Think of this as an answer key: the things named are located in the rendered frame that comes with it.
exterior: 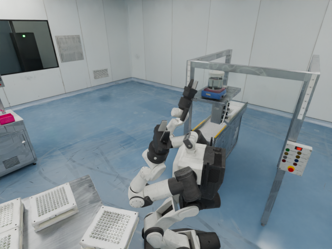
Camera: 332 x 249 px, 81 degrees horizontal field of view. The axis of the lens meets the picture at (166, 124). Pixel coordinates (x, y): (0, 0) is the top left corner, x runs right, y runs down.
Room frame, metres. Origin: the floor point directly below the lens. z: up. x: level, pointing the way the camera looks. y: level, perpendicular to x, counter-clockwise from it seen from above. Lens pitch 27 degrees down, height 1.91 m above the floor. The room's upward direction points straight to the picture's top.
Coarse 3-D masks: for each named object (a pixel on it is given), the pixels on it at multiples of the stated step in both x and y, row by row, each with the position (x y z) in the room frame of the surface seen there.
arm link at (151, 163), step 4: (144, 152) 0.76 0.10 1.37; (168, 152) 0.75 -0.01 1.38; (144, 156) 0.75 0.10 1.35; (148, 156) 0.70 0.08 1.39; (148, 160) 0.72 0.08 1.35; (152, 160) 0.68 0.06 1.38; (164, 160) 0.70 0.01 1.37; (148, 164) 0.73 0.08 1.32; (152, 164) 0.70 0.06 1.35; (156, 164) 0.70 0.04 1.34; (152, 168) 0.70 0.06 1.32
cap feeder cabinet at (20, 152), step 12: (0, 132) 2.18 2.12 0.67; (12, 132) 2.27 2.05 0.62; (24, 132) 2.36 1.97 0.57; (0, 144) 2.14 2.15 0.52; (12, 144) 2.23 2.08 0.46; (24, 144) 2.31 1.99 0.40; (0, 156) 2.10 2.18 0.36; (12, 156) 2.19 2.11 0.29; (24, 156) 2.28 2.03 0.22; (36, 156) 2.39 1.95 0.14; (0, 168) 2.06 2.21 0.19; (12, 168) 2.14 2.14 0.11
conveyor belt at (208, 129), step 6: (234, 108) 2.69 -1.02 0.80; (240, 108) 2.69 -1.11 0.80; (228, 120) 2.29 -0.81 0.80; (204, 126) 2.11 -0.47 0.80; (210, 126) 2.11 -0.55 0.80; (216, 126) 2.11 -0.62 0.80; (222, 126) 2.11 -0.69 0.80; (204, 132) 1.96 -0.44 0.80; (210, 132) 1.96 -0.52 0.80; (216, 132) 1.96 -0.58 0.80; (210, 138) 1.83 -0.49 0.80
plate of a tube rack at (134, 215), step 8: (104, 208) 0.84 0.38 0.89; (112, 208) 0.84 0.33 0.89; (96, 216) 0.78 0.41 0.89; (136, 216) 0.78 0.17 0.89; (104, 224) 0.73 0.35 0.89; (128, 224) 0.73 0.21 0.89; (88, 232) 0.68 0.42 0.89; (96, 232) 0.68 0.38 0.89; (120, 232) 0.68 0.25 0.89; (128, 232) 0.68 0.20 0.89; (88, 240) 0.64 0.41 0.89; (96, 240) 0.64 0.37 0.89; (120, 240) 0.64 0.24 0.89; (96, 248) 0.60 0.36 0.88; (104, 248) 0.60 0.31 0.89; (112, 248) 0.60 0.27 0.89; (120, 248) 0.60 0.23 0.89
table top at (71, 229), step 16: (80, 192) 1.04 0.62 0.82; (96, 192) 1.04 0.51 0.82; (80, 208) 0.90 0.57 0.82; (96, 208) 0.90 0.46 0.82; (64, 224) 0.78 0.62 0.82; (80, 224) 0.78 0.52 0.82; (32, 240) 0.68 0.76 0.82; (48, 240) 0.68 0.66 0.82; (64, 240) 0.68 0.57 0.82; (80, 240) 0.68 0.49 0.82
